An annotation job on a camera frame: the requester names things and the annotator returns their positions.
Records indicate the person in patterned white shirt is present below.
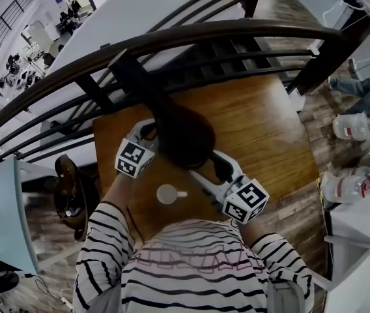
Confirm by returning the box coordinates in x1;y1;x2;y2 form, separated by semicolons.
72;200;316;313

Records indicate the white mug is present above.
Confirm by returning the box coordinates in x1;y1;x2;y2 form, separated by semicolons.
156;184;188;205

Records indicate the black metal balcony railing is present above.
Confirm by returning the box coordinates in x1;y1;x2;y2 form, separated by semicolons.
0;0;35;89

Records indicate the grey fabric strap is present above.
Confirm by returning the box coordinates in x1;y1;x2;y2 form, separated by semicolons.
266;278;306;313

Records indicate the person's right forearm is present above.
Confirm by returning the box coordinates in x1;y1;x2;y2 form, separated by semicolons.
235;219;266;246

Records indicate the light blue table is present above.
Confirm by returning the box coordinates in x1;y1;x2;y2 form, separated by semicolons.
0;156;40;275

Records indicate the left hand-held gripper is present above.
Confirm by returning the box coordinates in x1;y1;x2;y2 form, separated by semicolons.
115;119;158;179

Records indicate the black cone-shade desk lamp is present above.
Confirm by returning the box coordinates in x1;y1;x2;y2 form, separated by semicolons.
107;48;218;171

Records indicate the clear plastic water jug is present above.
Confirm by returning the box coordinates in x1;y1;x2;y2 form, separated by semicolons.
332;112;370;142
321;166;370;205

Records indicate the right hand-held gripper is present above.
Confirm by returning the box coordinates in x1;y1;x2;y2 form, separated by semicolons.
190;151;270;225

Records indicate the yellow black striped strip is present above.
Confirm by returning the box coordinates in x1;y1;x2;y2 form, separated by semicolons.
315;177;326;210

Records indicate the person's left forearm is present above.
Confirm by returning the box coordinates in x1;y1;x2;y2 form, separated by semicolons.
102;170;134;210

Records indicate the white counter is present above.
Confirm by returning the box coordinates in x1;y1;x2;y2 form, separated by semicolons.
323;187;370;313

